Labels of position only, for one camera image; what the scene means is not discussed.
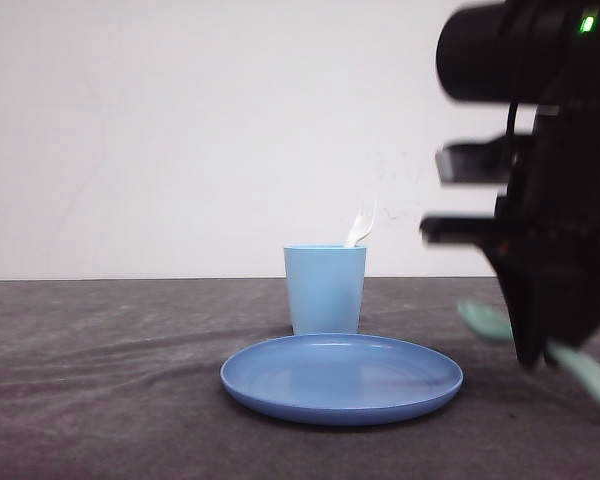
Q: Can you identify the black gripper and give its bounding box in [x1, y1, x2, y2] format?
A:
[420, 99, 600, 370]

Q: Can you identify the mint green plastic spoon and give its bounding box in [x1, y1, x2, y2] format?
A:
[457, 300, 600, 404]

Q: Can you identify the white plastic fork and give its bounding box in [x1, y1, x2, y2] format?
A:
[343, 193, 378, 248]

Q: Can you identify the light blue plastic cup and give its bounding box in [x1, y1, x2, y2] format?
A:
[284, 244, 367, 335]

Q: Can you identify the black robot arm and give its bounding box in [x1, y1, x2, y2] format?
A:
[420, 1, 600, 368]

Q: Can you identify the blue plastic plate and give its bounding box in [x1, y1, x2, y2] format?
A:
[220, 333, 464, 427]

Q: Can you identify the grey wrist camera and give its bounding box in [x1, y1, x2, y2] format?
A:
[435, 134, 534, 184]

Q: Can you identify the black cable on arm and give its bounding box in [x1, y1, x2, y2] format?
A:
[504, 99, 522, 171]

